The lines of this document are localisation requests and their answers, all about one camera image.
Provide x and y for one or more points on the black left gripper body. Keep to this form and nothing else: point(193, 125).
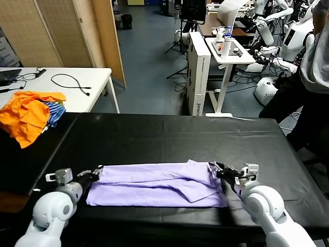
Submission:
point(86, 181)

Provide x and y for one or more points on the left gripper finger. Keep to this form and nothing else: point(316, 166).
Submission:
point(84, 174)
point(97, 170)

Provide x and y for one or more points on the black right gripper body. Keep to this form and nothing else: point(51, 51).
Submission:
point(230, 177)

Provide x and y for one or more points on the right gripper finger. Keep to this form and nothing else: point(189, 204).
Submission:
point(220, 166)
point(215, 174)

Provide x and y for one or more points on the lavender t-shirt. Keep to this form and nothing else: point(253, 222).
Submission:
point(154, 185)

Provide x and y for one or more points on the white domed robot base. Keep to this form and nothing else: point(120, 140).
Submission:
point(264, 90)

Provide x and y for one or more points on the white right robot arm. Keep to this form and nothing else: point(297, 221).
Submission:
point(262, 203)

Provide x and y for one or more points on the white robot with raised arm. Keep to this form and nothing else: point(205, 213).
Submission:
point(266, 36)

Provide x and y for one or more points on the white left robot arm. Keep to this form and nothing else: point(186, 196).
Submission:
point(51, 208)

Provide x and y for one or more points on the black topped side table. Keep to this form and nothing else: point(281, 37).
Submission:
point(25, 159)

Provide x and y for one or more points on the blue striped garment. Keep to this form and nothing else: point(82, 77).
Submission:
point(55, 112)

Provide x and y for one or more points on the orange garment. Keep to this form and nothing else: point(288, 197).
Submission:
point(23, 118)

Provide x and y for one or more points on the tall white cardboard box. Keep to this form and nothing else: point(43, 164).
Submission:
point(199, 77)

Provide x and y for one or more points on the white table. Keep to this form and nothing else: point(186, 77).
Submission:
point(97, 77)

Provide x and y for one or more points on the white robot with black hand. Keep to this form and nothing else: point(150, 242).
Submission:
point(253, 67)

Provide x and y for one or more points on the small white standing desk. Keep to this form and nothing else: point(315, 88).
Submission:
point(231, 60)

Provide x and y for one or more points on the small black device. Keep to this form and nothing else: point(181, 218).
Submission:
point(237, 52)

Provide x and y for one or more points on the white tumbler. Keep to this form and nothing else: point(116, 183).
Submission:
point(225, 50)

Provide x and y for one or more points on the small orange object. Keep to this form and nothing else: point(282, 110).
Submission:
point(219, 46)

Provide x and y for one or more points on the grey tray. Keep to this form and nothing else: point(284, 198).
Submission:
point(228, 45)

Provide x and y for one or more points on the black laptop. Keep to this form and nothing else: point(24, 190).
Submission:
point(7, 76)

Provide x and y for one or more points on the clear bottle blue cap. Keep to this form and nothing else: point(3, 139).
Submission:
point(227, 33)

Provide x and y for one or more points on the person in grey shirt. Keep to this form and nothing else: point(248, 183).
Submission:
point(316, 69)

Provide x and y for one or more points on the brown wooden table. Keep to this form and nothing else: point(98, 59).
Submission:
point(208, 28)

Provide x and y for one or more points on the wooden folding screen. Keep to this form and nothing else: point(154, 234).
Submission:
point(64, 33)

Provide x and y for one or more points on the white humanoid robot dark screen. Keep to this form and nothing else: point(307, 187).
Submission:
point(295, 43)

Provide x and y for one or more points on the black waste bin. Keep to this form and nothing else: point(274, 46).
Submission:
point(126, 22)

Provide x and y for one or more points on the white curved cover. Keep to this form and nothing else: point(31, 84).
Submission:
point(227, 11)

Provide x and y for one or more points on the black monitor on tripod stand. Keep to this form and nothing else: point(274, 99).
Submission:
point(192, 10)

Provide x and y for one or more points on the yellow cabinet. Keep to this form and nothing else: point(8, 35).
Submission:
point(135, 2)

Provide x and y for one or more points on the blue cabinet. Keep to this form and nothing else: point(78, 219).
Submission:
point(154, 3)

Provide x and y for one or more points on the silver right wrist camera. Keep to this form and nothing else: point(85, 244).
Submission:
point(250, 171)

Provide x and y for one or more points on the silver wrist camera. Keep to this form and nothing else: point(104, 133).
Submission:
point(250, 171)
point(63, 175)

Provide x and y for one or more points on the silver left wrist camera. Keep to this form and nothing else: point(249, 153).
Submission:
point(63, 175)

